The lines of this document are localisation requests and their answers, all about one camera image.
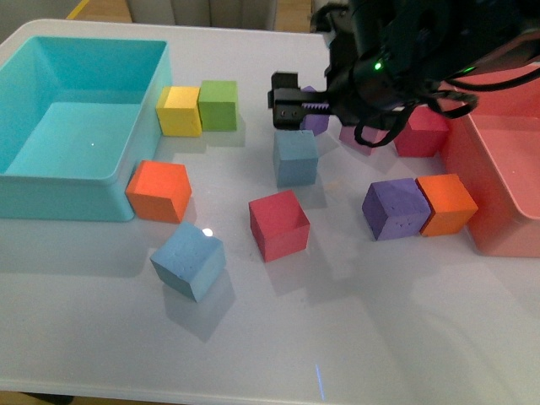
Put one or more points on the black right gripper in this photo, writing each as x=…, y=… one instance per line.
x=362, y=88

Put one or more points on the light blue foam cube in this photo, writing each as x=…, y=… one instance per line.
x=189, y=261
x=295, y=158

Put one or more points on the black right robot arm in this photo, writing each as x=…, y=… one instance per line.
x=440, y=41

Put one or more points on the purple foam cube far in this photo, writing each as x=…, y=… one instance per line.
x=317, y=123

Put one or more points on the purple foam cube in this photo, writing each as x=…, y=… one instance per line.
x=317, y=123
x=395, y=209

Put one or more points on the green foam cube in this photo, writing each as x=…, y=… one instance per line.
x=218, y=105

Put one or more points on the pink foam cube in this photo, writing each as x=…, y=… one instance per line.
x=370, y=134

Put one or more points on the grey chair left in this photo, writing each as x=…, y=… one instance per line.
x=252, y=15

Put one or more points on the yellow foam cube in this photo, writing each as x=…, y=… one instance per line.
x=178, y=113

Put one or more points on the red foam cube centre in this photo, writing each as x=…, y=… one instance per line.
x=279, y=225

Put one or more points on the dark red foam cube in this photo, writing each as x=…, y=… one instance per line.
x=423, y=136

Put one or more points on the purple foam cube near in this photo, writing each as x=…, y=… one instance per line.
x=395, y=209

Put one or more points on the orange foam cube left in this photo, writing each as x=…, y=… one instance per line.
x=159, y=191

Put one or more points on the orange foam cube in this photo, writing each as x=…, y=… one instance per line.
x=451, y=204
x=159, y=191

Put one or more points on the orange foam cube right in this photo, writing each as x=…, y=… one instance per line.
x=451, y=204

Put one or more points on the pink plastic bin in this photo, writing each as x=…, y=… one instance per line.
x=495, y=152

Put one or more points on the teal plastic bin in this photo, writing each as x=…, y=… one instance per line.
x=77, y=117

